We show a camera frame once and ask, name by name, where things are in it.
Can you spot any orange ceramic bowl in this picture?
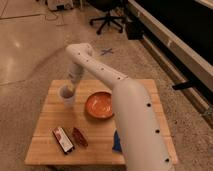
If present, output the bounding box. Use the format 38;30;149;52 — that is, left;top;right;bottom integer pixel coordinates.
85;92;113;119

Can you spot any black office chair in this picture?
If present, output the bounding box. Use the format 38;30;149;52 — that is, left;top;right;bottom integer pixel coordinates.
86;0;127;35

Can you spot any dark red snack packet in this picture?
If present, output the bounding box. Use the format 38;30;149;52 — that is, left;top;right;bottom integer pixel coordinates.
72;127;88;147

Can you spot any red and white box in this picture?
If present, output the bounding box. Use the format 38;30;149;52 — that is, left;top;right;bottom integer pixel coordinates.
53;127;75;154

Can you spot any blue sponge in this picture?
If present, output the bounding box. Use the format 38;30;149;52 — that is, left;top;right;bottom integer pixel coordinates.
112;130;122;152

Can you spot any wooden table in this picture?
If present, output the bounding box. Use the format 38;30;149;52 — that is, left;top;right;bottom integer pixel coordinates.
24;78;179;171

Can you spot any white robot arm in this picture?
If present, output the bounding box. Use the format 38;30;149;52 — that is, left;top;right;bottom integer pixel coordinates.
66;43;175;171

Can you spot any translucent white cup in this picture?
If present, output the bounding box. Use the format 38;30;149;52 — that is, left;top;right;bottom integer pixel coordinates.
59;85;75;107

